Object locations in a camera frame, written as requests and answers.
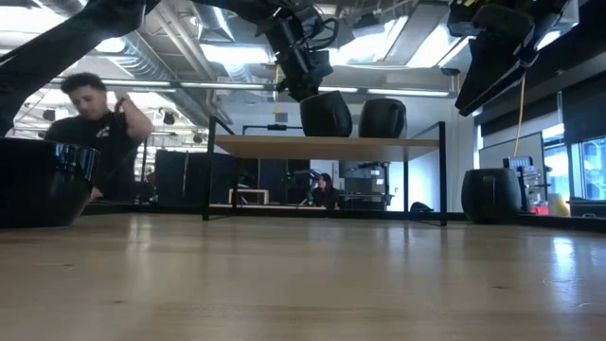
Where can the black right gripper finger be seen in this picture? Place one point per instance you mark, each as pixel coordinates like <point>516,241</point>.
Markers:
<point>492,71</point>

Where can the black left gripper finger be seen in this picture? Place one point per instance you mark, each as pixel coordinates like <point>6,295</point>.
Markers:
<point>303,87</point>

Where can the black mug yellow interior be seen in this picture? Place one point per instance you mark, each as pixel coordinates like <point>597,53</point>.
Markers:
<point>329,118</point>

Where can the black mug green interior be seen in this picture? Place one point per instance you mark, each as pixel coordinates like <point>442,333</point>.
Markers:
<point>382,120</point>

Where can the black mug red interior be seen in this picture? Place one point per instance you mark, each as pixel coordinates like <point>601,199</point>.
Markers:
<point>490,199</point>

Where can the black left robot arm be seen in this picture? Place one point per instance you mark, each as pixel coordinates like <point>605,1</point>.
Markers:
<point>57,38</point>

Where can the wooden shelf black metal legs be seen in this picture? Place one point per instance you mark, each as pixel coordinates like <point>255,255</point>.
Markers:
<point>308,148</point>

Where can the bright ceiling light panel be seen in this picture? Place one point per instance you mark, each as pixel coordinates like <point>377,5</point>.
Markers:
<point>237,54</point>

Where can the long ceiling light tube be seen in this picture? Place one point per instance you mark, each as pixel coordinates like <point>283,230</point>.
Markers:
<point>222,85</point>

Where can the person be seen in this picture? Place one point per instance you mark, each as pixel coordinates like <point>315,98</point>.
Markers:
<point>326,194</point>
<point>94,142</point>

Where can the background robot workstation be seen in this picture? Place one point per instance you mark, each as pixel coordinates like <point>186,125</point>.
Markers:
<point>364,184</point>

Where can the black ceiling spotlight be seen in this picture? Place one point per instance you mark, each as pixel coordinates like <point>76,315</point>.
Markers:
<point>198,138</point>
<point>169,118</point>

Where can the desktop machine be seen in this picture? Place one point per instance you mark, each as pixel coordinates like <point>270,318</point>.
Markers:
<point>528,184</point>

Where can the small red box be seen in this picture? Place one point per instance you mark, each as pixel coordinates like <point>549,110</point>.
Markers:
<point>540,210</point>

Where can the yellow container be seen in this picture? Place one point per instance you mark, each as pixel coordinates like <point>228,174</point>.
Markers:
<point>558,206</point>

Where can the black dome object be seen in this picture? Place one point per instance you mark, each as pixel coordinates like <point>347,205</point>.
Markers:
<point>420,207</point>

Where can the black partition panel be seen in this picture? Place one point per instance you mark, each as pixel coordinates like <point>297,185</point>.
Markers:
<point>180,180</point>

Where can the person's hand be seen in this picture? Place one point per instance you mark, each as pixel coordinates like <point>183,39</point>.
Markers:
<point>124,103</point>

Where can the large black bowl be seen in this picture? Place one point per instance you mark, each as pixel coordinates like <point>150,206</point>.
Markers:
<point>38,189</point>

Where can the square wall vent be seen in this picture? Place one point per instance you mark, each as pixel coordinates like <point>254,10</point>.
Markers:
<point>281,117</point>

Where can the black camera gantry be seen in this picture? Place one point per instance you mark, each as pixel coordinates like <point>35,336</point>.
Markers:
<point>277,127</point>

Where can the silver ventilation duct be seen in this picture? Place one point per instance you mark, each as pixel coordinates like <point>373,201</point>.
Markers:
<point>213,19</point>

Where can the black metal table frame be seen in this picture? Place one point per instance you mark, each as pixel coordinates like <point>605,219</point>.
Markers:
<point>369,215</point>

